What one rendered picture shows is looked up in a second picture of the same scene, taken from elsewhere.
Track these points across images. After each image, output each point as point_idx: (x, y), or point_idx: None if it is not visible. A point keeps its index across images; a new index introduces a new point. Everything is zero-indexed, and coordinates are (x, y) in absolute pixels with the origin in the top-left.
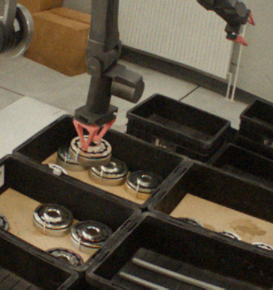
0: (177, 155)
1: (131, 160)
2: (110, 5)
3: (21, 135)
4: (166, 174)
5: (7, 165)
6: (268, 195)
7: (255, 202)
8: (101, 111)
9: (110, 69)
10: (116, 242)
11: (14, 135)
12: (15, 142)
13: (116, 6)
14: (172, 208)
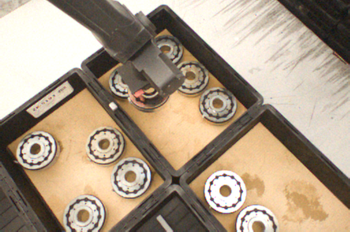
0: (253, 92)
1: (215, 70)
2: (73, 16)
3: None
4: (243, 98)
5: (75, 78)
6: (343, 185)
7: (327, 176)
8: (144, 79)
9: (138, 55)
10: (124, 228)
11: None
12: None
13: (95, 9)
14: (232, 145)
